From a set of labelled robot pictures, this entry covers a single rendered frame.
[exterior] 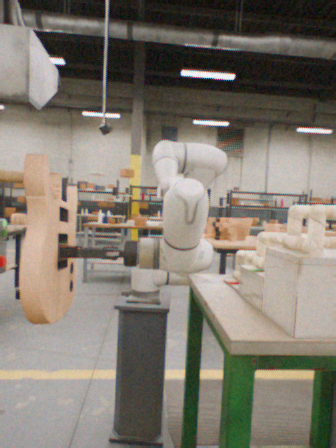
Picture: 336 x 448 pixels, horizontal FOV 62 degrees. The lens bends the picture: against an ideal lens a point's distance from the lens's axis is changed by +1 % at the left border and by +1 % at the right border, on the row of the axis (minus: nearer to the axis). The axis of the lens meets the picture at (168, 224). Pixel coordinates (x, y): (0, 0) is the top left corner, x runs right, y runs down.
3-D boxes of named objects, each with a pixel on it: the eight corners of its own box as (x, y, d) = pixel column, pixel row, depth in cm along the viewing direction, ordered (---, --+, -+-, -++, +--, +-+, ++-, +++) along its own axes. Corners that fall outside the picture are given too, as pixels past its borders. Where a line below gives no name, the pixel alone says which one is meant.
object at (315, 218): (312, 256, 59) (315, 211, 58) (303, 254, 62) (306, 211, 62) (326, 256, 59) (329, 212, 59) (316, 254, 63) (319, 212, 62)
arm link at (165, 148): (154, 152, 111) (188, 154, 113) (152, 131, 124) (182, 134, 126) (151, 180, 119) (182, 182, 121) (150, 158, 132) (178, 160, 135)
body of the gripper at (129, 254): (137, 268, 76) (102, 267, 75) (137, 265, 84) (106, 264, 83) (138, 240, 76) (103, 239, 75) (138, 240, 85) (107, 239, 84)
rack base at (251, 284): (262, 313, 72) (264, 278, 72) (237, 293, 89) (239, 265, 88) (357, 313, 76) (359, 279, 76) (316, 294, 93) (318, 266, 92)
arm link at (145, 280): (130, 283, 158) (132, 245, 157) (162, 284, 161) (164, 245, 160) (131, 292, 142) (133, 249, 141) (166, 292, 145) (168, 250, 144)
